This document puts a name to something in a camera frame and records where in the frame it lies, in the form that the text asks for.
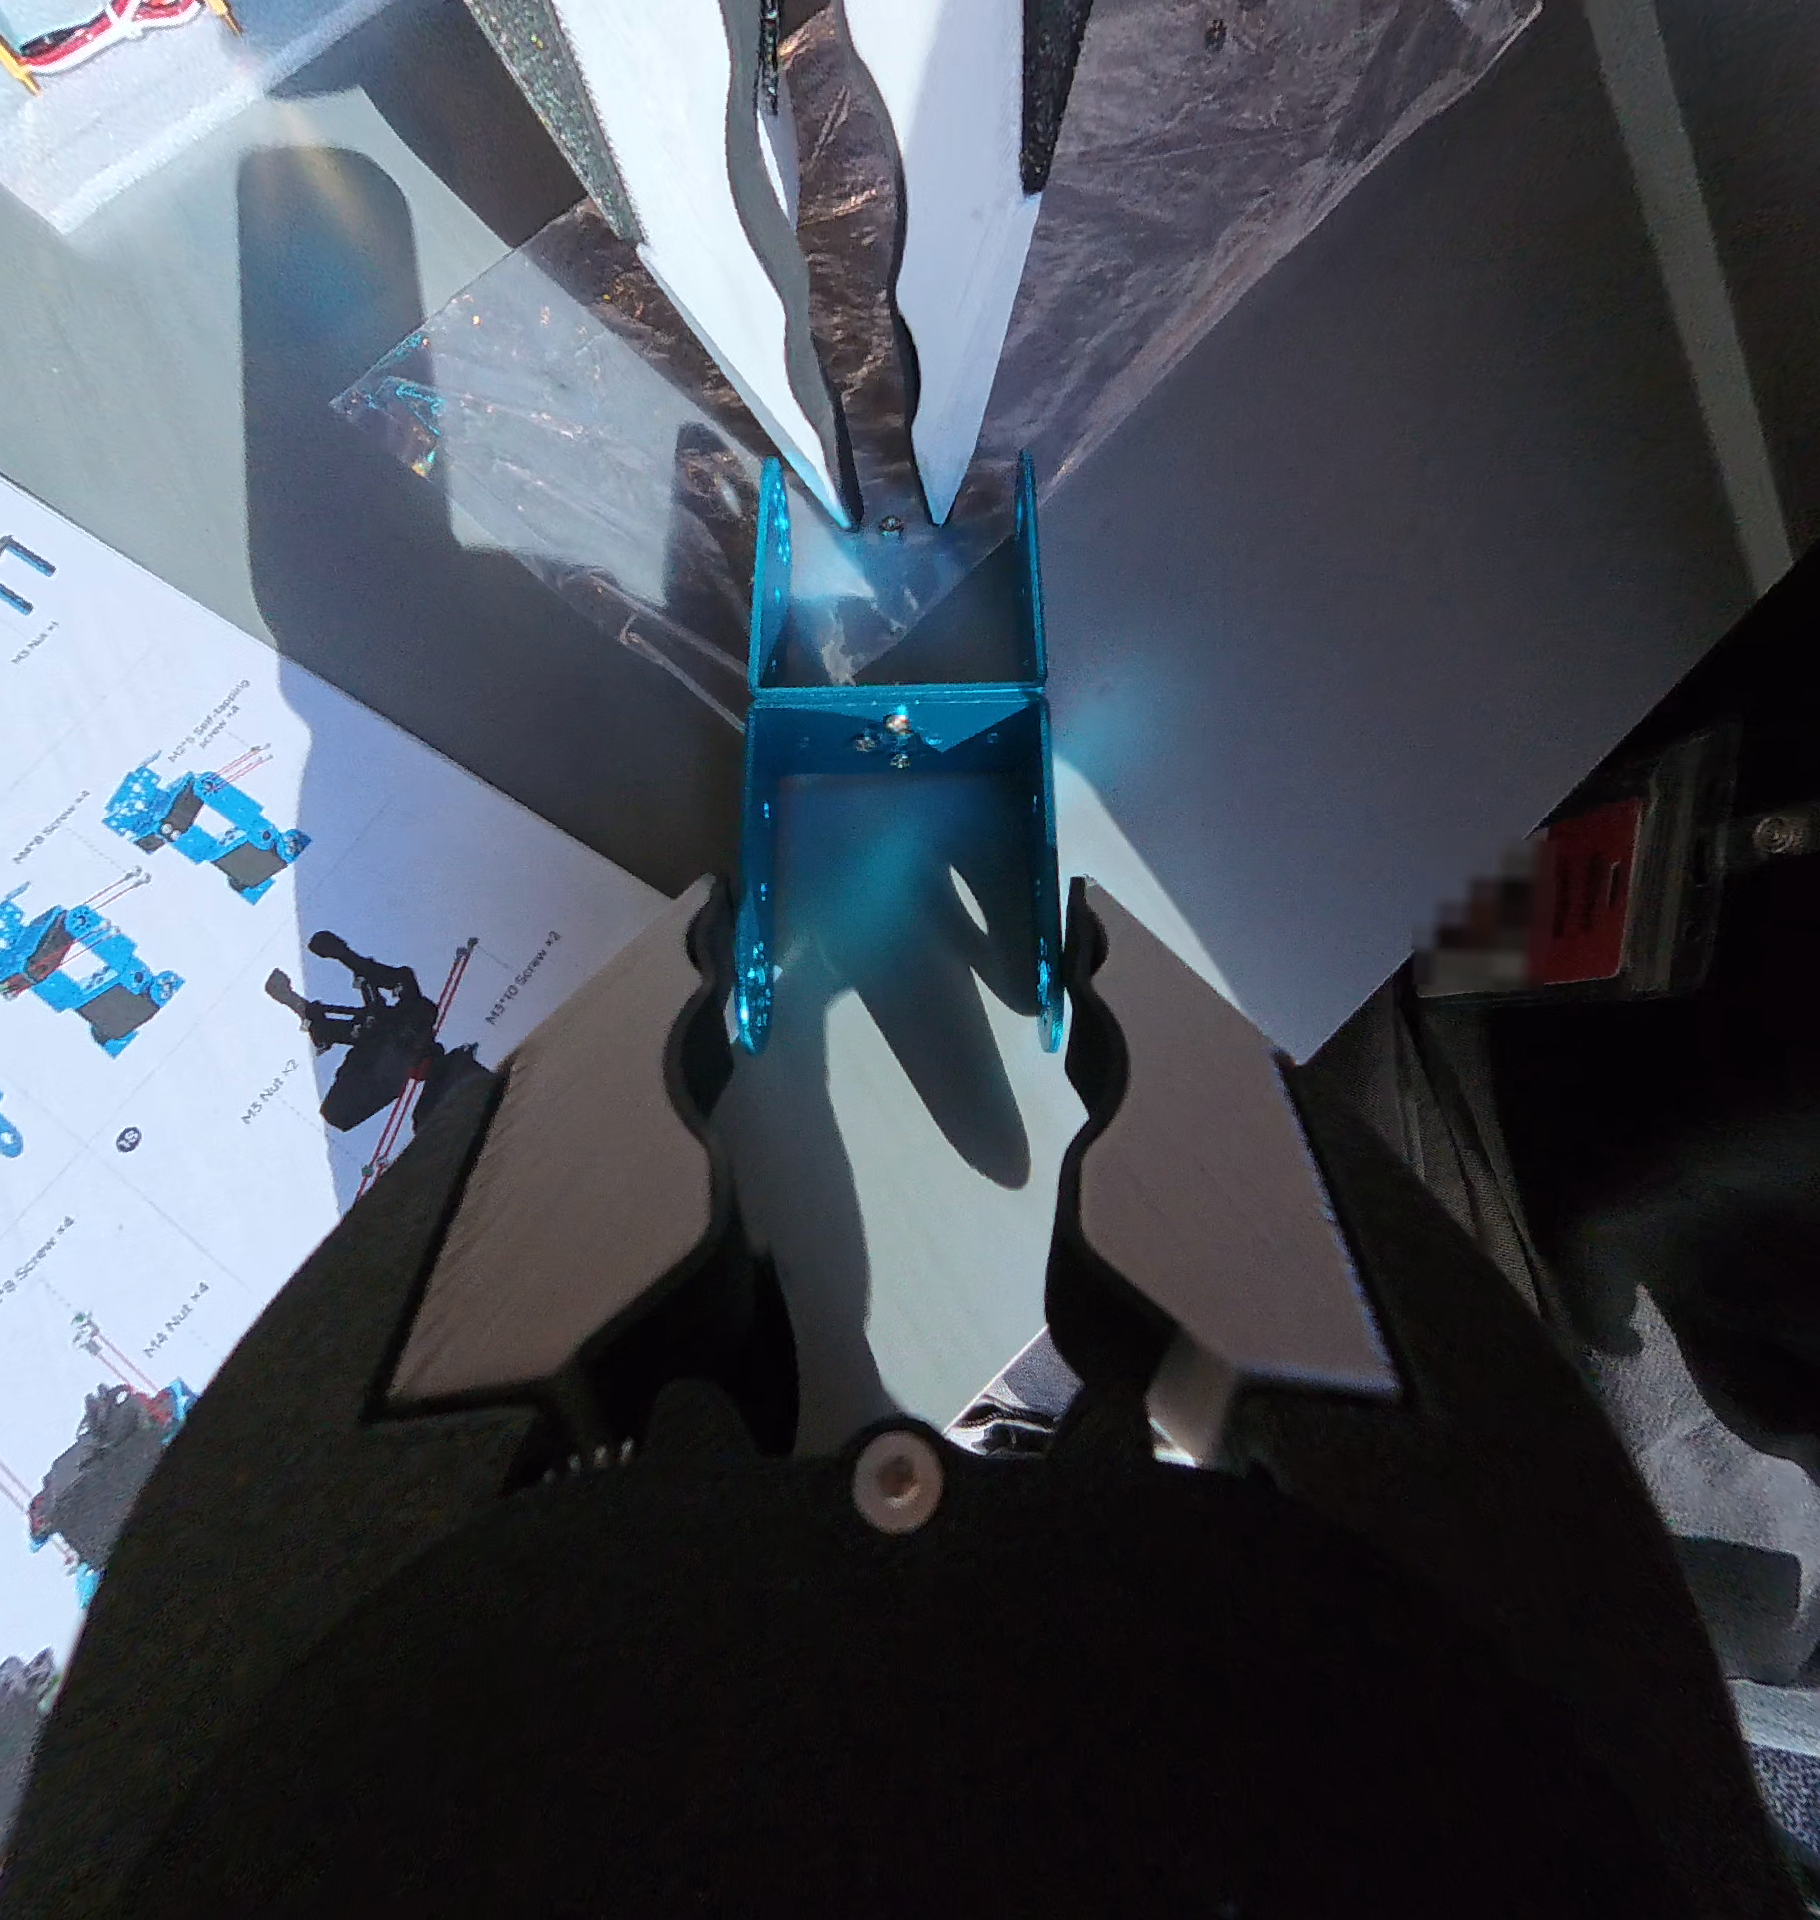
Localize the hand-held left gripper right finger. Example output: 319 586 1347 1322
1050 873 1412 1475

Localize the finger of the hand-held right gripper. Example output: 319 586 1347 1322
879 0 1031 526
546 0 867 516

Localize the small clear plastic bag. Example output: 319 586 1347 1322
333 241 836 705

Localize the large clear plastic bag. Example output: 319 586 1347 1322
777 0 1547 526

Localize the red white wire bundle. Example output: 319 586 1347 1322
0 0 239 79

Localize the blue metal bracket assembly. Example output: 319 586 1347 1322
725 452 1078 1057

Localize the white instruction sheet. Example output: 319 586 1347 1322
0 454 765 1864

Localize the white foam tray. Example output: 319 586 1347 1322
0 0 446 239

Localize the red label device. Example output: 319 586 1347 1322
1418 750 1766 1007

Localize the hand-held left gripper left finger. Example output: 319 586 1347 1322
383 873 755 1410

